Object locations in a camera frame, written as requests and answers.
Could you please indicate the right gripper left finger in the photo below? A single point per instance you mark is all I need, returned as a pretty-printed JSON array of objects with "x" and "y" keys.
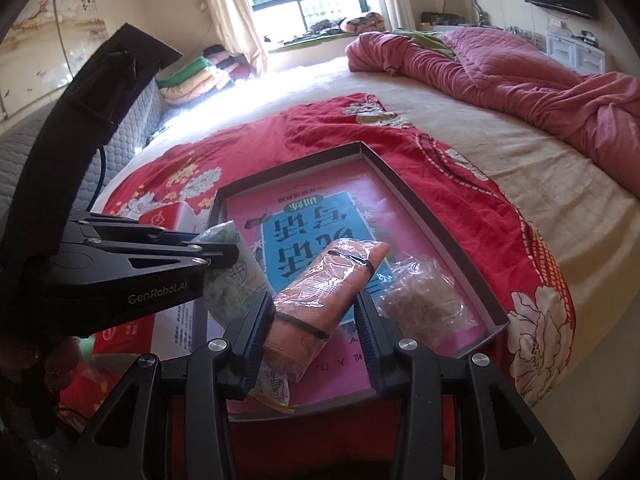
[{"x": 246, "y": 338}]

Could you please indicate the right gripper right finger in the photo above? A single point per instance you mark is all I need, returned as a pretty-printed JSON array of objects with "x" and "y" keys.
[{"x": 377, "y": 346}]

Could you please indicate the green white tissue packet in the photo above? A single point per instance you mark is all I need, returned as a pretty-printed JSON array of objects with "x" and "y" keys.
[{"x": 229, "y": 293}]

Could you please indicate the clear bag brown contents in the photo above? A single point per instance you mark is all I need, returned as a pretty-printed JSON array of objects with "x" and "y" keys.
[{"x": 421, "y": 297}]

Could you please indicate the pink roll package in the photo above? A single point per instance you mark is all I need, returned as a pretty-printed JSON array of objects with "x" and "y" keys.
[{"x": 310, "y": 308}]

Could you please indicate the yellow white snack packet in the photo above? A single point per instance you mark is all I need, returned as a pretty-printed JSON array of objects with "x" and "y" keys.
[{"x": 272, "y": 390}]

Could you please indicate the green sponge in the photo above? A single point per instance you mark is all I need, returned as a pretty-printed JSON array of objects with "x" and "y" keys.
[{"x": 86, "y": 346}]

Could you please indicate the red floral blanket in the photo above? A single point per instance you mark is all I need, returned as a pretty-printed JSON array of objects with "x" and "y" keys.
[{"x": 173, "y": 420}]

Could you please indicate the beige bed sheet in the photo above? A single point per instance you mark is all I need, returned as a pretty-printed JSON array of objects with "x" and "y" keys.
[{"x": 556, "y": 238}]

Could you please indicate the stack of folded blankets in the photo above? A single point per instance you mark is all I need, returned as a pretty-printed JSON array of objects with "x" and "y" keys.
[{"x": 215, "y": 70}]

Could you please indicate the left cream curtain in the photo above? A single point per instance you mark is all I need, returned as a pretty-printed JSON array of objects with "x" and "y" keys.
[{"x": 237, "y": 32}]

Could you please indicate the clothes pile on windowsill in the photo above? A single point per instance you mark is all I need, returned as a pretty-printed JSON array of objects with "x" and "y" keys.
[{"x": 328, "y": 30}]

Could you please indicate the pink quilted comforter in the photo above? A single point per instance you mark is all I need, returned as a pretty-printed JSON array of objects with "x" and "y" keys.
[{"x": 596, "y": 114}]

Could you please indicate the heart shaped mirror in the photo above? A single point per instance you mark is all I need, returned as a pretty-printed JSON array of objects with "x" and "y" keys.
[{"x": 469, "y": 10}]

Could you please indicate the white drawer cabinet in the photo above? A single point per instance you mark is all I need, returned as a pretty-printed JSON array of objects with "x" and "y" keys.
[{"x": 576, "y": 55}]

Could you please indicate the floral wall painting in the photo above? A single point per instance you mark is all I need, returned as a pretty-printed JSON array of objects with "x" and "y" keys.
[{"x": 45, "y": 48}]

